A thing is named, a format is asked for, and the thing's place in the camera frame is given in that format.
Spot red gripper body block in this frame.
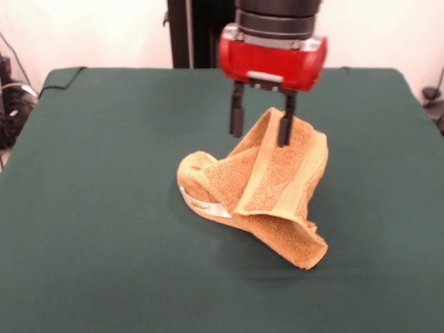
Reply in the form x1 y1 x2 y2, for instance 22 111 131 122
218 23 329 93

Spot black cable clutter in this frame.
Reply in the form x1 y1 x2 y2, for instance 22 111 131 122
0 55 37 150

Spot black plug adapter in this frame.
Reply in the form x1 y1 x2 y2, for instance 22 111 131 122
421 86 444 136

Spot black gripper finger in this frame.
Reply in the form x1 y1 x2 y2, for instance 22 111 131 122
276 90 298 148
228 81 246 139

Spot black pedestal stand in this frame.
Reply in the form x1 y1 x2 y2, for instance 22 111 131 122
162 0 240 69

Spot dark green table cloth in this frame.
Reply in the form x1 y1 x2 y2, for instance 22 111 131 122
0 67 444 333

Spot tan terry towel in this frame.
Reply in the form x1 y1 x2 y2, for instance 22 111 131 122
176 107 330 271

